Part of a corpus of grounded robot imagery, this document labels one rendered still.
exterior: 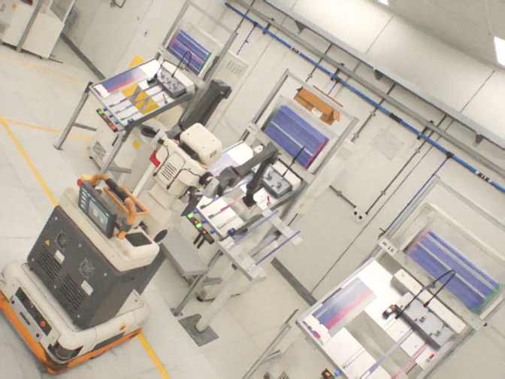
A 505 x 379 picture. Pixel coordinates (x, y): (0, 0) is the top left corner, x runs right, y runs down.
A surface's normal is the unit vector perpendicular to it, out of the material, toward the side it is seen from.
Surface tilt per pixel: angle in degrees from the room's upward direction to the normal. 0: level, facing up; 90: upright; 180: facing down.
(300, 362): 90
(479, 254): 90
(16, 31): 90
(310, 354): 90
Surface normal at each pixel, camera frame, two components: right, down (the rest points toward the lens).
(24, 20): 0.63, 0.61
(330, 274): -0.54, -0.10
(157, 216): -0.34, -0.10
